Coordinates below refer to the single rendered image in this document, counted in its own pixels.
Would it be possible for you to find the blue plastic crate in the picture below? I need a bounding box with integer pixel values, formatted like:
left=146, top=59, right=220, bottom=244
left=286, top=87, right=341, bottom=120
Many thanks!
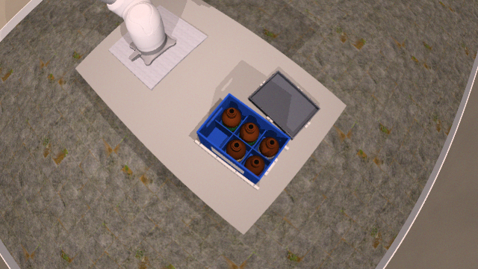
left=199, top=99, right=291, bottom=185

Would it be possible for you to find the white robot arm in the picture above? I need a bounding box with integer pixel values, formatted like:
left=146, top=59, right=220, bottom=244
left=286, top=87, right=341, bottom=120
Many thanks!
left=98, top=0, right=176, bottom=66

